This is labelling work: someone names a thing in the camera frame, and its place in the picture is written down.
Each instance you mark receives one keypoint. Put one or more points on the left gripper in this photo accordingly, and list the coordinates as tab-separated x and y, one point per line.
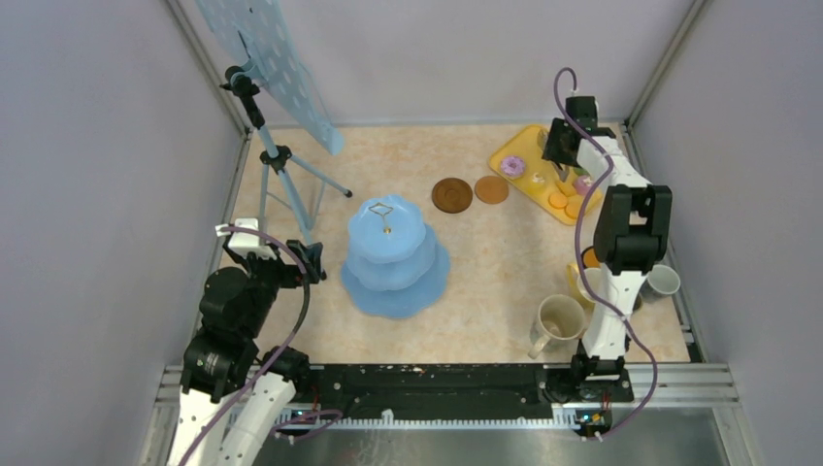
311	255

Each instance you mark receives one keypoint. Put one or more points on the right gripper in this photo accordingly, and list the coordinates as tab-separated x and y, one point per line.
550	151

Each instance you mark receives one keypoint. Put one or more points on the pink frosted donut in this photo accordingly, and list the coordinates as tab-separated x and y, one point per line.
513	166

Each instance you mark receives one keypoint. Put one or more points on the metal serving tongs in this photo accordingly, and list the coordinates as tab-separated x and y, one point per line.
555	151

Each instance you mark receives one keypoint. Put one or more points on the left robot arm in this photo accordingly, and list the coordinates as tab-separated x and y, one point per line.
231	393

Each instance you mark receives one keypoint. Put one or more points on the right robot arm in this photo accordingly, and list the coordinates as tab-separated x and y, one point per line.
630	236

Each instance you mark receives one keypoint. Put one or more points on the square orange biscuit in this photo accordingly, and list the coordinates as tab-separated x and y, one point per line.
567	189

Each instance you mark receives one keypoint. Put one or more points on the yellow serving tray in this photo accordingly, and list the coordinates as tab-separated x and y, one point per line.
528	144

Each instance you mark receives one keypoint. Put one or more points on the yellow cupcake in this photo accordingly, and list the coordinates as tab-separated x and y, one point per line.
537	183

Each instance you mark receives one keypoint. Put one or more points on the orange round biscuit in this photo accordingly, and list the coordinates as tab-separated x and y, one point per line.
558	200
573	208

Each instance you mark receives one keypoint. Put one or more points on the blue three-tier cake stand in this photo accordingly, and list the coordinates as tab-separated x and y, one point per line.
395	265

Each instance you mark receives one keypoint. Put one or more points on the light brown round coaster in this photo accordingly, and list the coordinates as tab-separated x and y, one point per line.
491	190

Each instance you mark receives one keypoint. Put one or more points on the blue tripod stand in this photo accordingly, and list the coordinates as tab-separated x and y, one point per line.
275	158

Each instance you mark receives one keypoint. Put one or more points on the orange smiley coaster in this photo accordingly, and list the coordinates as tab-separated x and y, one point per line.
589	258

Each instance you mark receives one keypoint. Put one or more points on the dark brown round coaster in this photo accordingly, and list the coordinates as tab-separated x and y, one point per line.
452	195

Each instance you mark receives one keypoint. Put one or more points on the yellow ceramic mug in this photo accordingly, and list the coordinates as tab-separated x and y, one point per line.
577	287

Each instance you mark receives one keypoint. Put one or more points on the grey ceramic cup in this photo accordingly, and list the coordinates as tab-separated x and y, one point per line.
661	282

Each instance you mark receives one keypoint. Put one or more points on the beige ceramic mug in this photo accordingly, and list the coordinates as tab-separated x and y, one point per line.
559	319

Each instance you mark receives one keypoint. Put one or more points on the blue perforated board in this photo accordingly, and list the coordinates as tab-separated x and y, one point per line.
255	35

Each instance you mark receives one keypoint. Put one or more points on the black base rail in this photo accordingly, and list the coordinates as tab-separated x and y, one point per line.
454	391

